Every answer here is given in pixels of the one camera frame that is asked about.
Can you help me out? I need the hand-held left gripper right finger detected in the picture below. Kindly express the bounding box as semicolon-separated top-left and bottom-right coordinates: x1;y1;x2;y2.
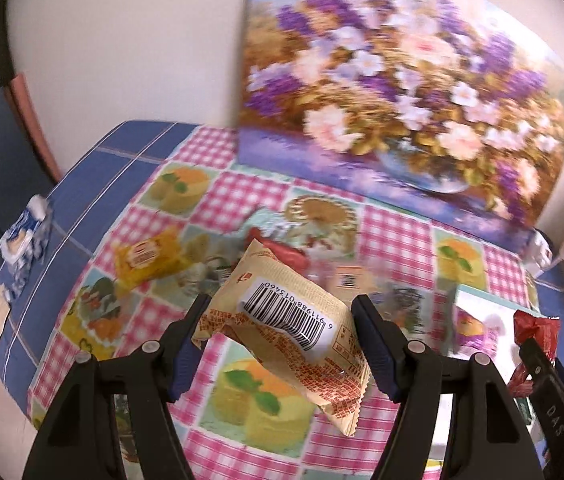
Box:
351;294;545;480

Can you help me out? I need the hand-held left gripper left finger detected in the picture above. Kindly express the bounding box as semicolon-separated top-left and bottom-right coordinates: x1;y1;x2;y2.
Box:
22;294;213;480

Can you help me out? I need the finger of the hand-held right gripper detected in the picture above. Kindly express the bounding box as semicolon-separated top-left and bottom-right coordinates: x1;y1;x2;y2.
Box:
519;337;564;401

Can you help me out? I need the red snack packet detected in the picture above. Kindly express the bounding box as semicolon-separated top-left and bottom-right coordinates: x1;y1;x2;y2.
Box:
507;310;561;401

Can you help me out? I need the pink snack packet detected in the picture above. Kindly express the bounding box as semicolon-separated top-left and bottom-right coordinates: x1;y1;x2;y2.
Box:
454;307;502;358

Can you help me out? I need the beige snack packet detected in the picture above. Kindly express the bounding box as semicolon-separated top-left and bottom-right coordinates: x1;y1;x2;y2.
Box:
191;239;372;438

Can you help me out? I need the yellow snack packet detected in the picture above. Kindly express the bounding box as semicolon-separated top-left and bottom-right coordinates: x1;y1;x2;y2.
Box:
112;227;185;291

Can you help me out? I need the red snack box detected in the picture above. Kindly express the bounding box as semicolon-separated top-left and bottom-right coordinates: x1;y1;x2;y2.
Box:
244;227;310;273

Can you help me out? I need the clear plastic snack packet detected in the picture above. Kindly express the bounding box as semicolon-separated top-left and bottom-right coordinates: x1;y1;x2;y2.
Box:
182;245;243;297

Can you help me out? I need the pink checkered fruit tablecloth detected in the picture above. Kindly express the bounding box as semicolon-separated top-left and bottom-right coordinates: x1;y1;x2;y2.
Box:
27;125;564;480

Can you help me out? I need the blue table cover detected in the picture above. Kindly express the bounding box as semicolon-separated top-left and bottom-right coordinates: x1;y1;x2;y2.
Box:
0;119;564;411

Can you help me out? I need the flower painting canvas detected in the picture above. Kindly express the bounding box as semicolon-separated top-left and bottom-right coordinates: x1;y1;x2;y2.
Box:
237;0;564;231

